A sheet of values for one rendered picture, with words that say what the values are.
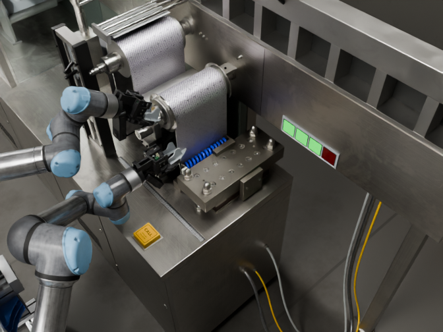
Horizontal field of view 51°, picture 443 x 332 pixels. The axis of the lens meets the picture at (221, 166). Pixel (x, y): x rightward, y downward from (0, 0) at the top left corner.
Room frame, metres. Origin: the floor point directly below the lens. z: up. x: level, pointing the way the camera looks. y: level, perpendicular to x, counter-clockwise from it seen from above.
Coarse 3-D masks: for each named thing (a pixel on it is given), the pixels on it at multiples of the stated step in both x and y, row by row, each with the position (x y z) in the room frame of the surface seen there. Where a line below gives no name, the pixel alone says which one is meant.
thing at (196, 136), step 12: (216, 108) 1.27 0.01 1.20; (204, 120) 1.23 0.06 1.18; (216, 120) 1.27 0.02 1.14; (180, 132) 1.16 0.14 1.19; (192, 132) 1.20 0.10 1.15; (204, 132) 1.23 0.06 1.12; (216, 132) 1.27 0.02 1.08; (180, 144) 1.16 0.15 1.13; (192, 144) 1.19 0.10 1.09; (204, 144) 1.23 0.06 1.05; (192, 156) 1.19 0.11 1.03
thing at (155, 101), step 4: (224, 80) 1.32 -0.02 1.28; (152, 100) 1.22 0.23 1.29; (156, 100) 1.20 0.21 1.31; (160, 100) 1.20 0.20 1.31; (152, 104) 1.22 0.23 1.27; (160, 104) 1.18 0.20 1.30; (164, 108) 1.17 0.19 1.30; (164, 112) 1.17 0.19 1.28; (168, 112) 1.16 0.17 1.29; (168, 116) 1.15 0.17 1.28; (168, 120) 1.15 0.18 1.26; (160, 124) 1.20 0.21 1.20; (164, 124) 1.18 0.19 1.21; (168, 124) 1.16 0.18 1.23; (172, 124) 1.15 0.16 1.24; (168, 128) 1.16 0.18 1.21
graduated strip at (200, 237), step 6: (120, 162) 1.29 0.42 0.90; (126, 162) 1.28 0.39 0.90; (126, 168) 1.25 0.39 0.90; (150, 186) 1.15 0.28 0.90; (156, 192) 1.12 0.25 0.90; (162, 198) 1.09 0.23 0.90; (168, 204) 1.07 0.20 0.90; (174, 210) 1.04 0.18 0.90; (180, 216) 1.01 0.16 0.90; (186, 222) 0.98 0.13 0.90; (192, 228) 0.96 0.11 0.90; (192, 234) 0.93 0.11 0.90; (198, 234) 0.93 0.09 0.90
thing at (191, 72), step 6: (186, 72) 1.44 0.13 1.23; (192, 72) 1.43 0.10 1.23; (174, 78) 1.41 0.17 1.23; (180, 78) 1.40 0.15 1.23; (186, 78) 1.40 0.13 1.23; (162, 84) 1.38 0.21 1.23; (168, 84) 1.37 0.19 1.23; (174, 84) 1.37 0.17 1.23; (150, 90) 1.35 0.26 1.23; (156, 90) 1.34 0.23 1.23; (162, 90) 1.33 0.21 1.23; (144, 96) 1.30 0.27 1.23
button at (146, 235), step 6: (144, 228) 0.94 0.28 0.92; (150, 228) 0.94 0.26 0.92; (138, 234) 0.92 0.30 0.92; (144, 234) 0.92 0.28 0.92; (150, 234) 0.92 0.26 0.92; (156, 234) 0.92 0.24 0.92; (138, 240) 0.90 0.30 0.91; (144, 240) 0.89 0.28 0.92; (150, 240) 0.89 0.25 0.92; (144, 246) 0.87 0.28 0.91
